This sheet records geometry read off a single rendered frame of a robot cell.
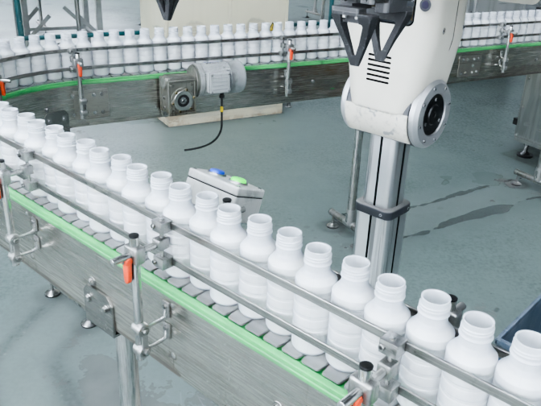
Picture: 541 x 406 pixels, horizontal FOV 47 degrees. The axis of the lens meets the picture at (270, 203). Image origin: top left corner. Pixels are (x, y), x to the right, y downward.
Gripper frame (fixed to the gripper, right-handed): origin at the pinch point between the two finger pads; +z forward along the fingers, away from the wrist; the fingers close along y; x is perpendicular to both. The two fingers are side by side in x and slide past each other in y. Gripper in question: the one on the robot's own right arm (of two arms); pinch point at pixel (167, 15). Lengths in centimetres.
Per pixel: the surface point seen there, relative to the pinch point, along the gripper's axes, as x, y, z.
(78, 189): -8.1, 16.5, 33.5
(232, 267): 35, 16, 33
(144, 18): -335, -246, 60
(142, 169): 10.7, 14.7, 24.0
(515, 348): 79, 15, 25
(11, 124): -36.6, 15.1, 27.2
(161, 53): -104, -80, 33
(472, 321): 73, 13, 25
